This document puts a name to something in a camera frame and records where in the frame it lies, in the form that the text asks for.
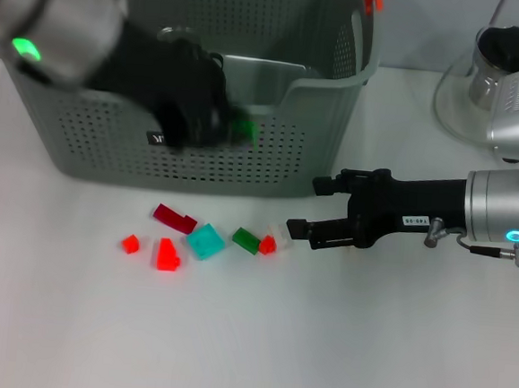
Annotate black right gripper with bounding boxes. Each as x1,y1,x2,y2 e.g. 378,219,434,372
283,161,471,263

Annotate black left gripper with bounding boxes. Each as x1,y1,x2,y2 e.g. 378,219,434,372
82,18,249,158

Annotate bright green block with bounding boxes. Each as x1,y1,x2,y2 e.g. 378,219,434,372
226,118,261,151

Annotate translucent white block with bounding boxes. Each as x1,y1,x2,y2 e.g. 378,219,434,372
265,221,299,254

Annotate grey perforated storage bin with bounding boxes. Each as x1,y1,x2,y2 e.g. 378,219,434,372
0,0,386,209

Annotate small red block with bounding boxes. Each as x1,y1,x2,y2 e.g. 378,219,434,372
122,233,143,255
257,234,280,255

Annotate dark green block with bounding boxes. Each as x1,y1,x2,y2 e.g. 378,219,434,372
230,226,264,257

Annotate dark red long block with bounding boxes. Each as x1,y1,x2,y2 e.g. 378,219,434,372
151,202,199,236

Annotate teal square block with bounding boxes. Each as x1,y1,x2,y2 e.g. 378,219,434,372
186,220,229,263

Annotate red slope block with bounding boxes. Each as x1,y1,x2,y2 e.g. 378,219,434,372
154,237,184,273

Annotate right arm cable silver plugs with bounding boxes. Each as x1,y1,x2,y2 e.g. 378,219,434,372
422,215,519,268

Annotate glass teapot black handle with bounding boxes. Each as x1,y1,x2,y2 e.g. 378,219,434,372
428,20,519,155

